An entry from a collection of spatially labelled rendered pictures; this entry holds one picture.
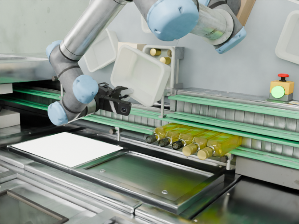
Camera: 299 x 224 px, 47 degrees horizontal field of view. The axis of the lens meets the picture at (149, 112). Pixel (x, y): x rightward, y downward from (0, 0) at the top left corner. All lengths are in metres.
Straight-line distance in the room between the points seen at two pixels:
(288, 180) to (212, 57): 0.59
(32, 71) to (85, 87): 1.00
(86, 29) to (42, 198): 0.59
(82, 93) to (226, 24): 0.50
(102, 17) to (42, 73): 1.12
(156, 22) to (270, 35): 0.73
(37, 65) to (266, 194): 1.36
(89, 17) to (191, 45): 0.71
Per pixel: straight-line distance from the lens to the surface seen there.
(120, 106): 1.19
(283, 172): 1.37
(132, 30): 1.78
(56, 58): 1.09
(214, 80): 1.54
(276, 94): 1.35
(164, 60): 1.59
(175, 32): 0.85
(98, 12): 0.96
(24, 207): 1.21
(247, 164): 1.41
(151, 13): 0.81
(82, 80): 1.03
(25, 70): 1.98
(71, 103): 1.06
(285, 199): 1.32
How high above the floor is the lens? 2.14
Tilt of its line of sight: 52 degrees down
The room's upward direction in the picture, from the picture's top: 105 degrees counter-clockwise
